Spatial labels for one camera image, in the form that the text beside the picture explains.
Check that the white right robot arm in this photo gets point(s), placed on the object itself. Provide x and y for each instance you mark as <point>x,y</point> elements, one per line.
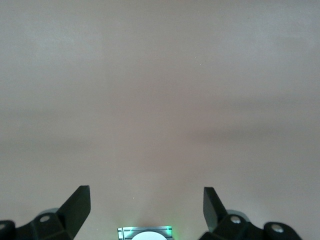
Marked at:
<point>147,236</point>

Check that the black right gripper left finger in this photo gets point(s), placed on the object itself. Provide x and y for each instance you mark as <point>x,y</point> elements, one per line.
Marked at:
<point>70,217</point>

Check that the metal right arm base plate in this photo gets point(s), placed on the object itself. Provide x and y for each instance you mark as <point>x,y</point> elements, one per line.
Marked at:
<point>123,232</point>

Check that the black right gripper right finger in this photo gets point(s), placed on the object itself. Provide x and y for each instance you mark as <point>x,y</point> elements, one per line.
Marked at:
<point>222,222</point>

